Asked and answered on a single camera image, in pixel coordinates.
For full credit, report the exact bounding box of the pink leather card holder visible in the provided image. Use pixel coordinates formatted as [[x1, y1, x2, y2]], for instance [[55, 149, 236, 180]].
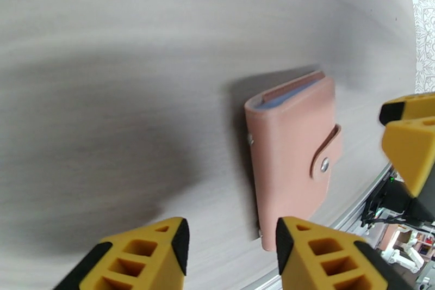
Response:
[[244, 69, 343, 252]]

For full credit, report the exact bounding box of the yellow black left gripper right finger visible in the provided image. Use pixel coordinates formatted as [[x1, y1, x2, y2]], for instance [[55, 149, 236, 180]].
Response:
[[276, 216, 400, 290]]

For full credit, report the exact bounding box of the white background machine part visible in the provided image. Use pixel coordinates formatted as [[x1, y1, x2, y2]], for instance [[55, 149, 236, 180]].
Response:
[[382, 236, 426, 274]]

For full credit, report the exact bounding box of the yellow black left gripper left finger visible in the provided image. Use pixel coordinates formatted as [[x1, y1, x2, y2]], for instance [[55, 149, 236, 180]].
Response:
[[54, 216, 190, 290]]

